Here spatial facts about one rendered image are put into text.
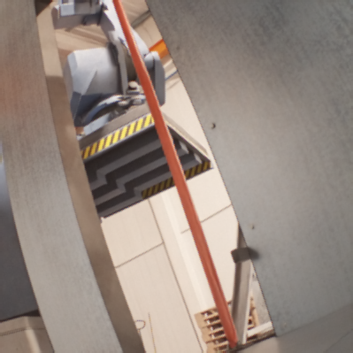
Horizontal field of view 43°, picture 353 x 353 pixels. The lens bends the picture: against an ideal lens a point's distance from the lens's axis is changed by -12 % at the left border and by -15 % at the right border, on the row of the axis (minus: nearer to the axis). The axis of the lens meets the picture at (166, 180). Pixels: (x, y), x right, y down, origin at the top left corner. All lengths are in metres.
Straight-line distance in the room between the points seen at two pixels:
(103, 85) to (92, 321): 1.63
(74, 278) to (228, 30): 0.96
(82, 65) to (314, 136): 1.99
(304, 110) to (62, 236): 0.96
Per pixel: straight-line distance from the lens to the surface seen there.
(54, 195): 1.76
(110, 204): 3.13
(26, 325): 2.75
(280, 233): 1.19
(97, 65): 2.91
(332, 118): 1.15
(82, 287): 1.66
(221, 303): 1.30
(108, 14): 3.59
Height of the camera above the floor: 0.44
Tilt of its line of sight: 20 degrees up
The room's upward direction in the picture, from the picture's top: 19 degrees counter-clockwise
